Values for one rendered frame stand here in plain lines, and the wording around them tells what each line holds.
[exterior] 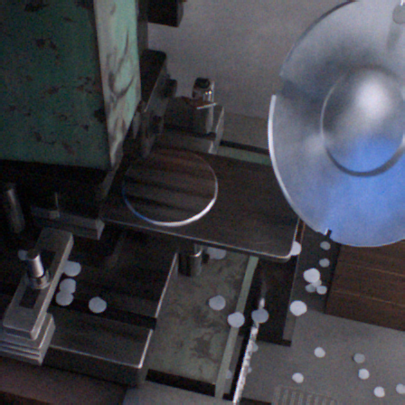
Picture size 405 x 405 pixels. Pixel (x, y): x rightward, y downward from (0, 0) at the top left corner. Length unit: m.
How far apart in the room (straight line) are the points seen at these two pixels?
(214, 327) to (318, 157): 0.28
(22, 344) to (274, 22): 1.61
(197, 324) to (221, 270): 0.09
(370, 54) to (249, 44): 1.43
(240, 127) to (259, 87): 0.95
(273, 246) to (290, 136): 0.14
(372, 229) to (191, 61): 1.45
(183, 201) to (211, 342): 0.20
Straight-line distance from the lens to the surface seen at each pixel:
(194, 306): 1.23
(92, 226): 1.16
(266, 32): 2.51
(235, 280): 1.25
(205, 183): 1.17
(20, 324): 1.11
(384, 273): 1.80
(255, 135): 1.41
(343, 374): 1.92
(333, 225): 1.07
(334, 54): 1.09
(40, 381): 1.22
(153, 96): 1.02
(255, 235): 1.13
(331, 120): 1.07
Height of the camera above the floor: 1.72
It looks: 54 degrees down
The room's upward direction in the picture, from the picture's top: 1 degrees clockwise
